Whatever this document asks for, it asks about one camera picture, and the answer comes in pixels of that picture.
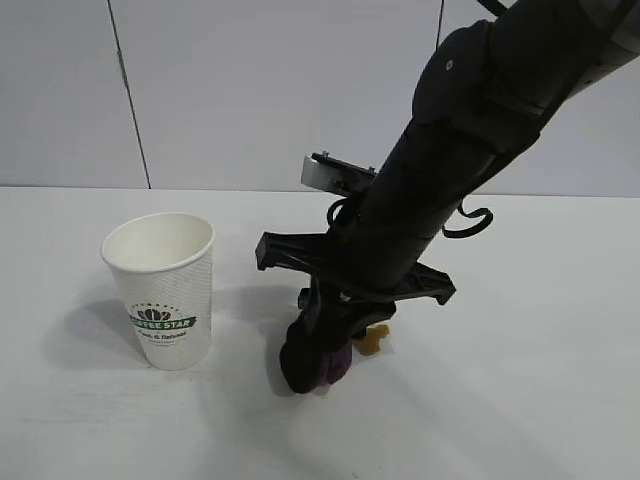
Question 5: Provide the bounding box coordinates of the brown coffee spill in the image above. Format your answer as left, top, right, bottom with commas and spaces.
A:
353, 323, 392, 357

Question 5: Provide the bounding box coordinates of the white Coffee Star paper cup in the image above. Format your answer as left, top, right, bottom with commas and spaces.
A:
101, 213, 217, 371

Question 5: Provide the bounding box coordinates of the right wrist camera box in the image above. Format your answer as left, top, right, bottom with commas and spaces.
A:
301, 152, 377, 197

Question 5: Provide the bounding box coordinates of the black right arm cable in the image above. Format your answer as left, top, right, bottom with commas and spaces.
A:
442, 197, 495, 240

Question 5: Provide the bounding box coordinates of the black right camera cable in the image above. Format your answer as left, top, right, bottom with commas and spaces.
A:
326, 196, 364, 232

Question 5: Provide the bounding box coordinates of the purple and black cloth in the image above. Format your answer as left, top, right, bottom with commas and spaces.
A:
277, 319, 355, 397

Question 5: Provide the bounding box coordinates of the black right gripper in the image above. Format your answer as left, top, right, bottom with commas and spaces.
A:
254, 196, 456, 352

